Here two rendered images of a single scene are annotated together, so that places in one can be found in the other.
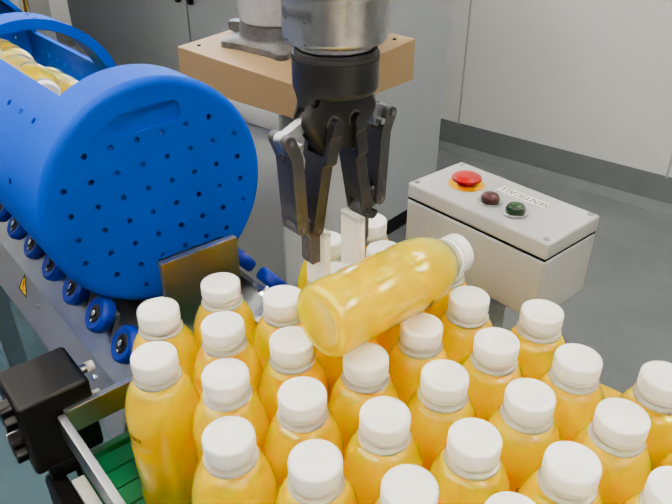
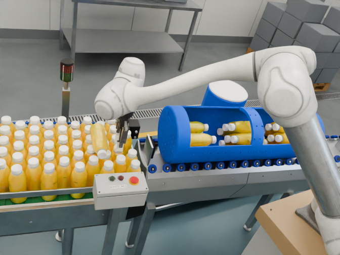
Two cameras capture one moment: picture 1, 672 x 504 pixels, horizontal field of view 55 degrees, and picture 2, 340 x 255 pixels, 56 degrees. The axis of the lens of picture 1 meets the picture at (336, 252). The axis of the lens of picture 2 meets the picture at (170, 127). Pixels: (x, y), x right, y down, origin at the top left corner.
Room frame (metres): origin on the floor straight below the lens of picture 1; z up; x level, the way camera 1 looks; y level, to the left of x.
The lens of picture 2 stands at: (1.00, -1.00, 2.06)
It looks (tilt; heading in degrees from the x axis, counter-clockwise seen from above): 37 degrees down; 104
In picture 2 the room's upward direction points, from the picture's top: 16 degrees clockwise
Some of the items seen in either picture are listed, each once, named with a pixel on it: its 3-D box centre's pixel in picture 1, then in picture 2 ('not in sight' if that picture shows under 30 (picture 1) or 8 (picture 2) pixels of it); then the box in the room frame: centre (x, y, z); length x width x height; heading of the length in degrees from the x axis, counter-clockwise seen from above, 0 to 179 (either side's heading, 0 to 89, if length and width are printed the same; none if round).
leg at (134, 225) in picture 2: not in sight; (136, 218); (0.66, 0.26, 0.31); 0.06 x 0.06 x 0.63; 40
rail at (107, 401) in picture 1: (238, 338); not in sight; (0.59, 0.11, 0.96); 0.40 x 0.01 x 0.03; 130
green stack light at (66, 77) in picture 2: not in sight; (66, 74); (0.13, 0.19, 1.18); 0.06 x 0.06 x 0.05
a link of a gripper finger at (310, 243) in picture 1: (303, 240); not in sight; (0.53, 0.03, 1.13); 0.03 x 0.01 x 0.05; 131
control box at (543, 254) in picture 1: (494, 234); (120, 189); (0.68, -0.19, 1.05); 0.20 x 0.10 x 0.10; 40
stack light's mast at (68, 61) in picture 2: not in sight; (66, 75); (0.13, 0.19, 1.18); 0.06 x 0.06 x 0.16
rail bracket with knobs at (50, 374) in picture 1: (56, 412); (131, 130); (0.49, 0.29, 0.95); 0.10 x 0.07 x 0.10; 130
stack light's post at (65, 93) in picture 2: not in sight; (62, 163); (0.13, 0.19, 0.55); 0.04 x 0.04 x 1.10; 40
